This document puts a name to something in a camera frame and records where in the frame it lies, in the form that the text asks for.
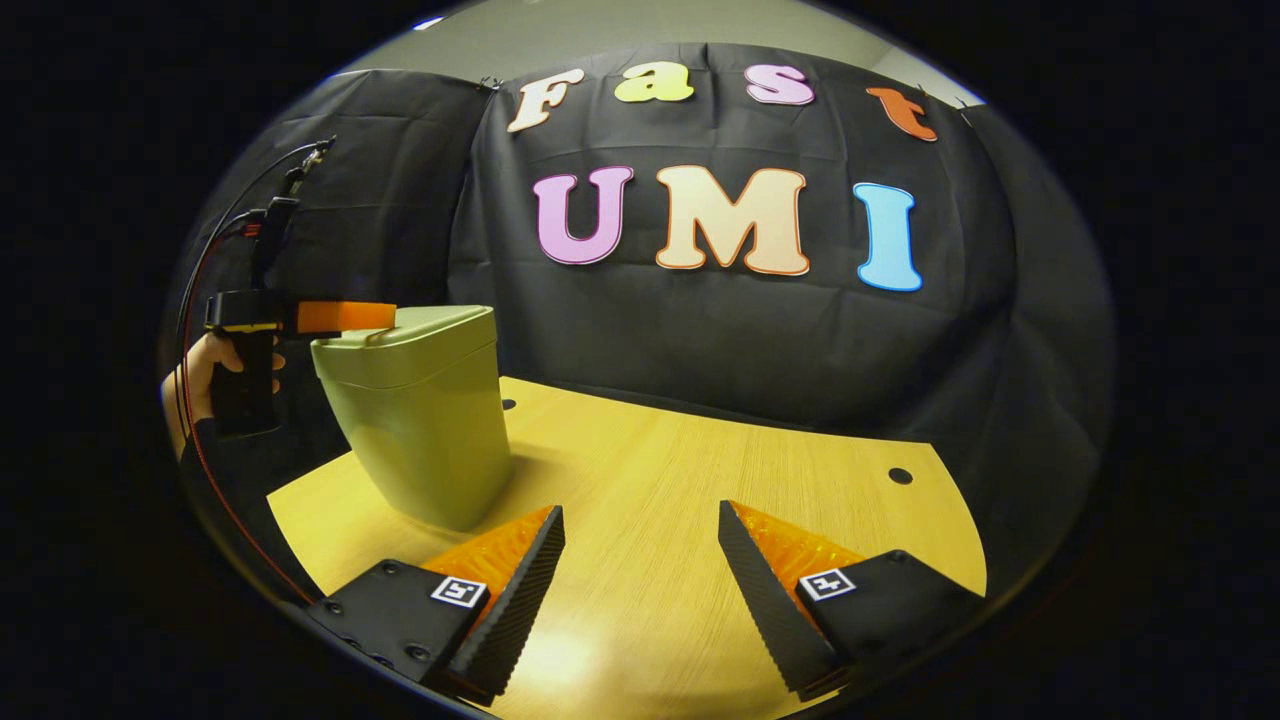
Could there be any black backdrop cloth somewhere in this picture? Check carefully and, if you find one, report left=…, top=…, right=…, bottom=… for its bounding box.
left=160, top=42, right=1116, bottom=601

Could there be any green desktop garbage bin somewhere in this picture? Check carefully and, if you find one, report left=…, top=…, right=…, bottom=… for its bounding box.
left=310, top=305, right=514, bottom=533

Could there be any thin red cable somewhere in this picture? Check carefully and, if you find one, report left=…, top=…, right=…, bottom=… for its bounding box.
left=175, top=222, right=316, bottom=606

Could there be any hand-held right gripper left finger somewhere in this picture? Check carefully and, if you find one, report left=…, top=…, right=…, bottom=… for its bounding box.
left=305, top=505, right=566, bottom=706

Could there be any wooden desktop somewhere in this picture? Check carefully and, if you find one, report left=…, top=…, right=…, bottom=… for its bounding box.
left=265, top=375, right=989, bottom=720

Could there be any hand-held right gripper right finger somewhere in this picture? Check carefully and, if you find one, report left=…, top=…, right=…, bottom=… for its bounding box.
left=718, top=500, right=986, bottom=701

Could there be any thin black cable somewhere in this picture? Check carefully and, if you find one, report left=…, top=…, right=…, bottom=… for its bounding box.
left=178, top=138, right=336, bottom=331

